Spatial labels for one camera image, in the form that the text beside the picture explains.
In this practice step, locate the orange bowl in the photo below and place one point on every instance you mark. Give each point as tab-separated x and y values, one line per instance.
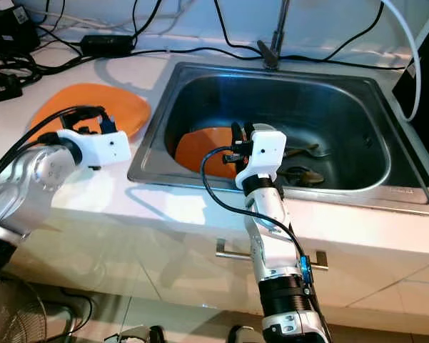
203	150

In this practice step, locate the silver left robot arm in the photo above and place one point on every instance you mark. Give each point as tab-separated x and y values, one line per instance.
28	193

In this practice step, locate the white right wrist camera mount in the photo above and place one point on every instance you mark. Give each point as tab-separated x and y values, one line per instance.
268	151

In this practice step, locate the steel faucet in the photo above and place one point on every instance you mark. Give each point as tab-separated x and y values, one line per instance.
266	53

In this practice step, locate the black power strip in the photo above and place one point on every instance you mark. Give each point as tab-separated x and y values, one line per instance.
1	86

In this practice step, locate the orange plate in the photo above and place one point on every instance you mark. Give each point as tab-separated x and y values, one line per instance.
57	103

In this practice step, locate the steel sink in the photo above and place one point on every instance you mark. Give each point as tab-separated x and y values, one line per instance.
335	100

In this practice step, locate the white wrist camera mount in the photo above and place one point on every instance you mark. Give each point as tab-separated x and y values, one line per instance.
268	151
108	148

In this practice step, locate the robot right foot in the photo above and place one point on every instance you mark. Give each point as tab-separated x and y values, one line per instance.
246	336

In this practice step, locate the black appliance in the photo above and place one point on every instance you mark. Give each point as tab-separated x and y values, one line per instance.
425	78

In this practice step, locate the black power adapter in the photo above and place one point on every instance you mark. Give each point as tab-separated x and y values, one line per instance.
107	45

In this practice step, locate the black charger box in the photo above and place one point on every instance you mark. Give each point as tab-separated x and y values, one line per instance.
11	25

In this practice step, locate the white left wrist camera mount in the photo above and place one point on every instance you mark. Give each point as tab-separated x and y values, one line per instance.
108	148

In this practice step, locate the floor fan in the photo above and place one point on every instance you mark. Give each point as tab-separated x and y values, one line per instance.
21	318

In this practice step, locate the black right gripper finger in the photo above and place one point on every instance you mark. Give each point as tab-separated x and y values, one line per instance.
236	133
250	131

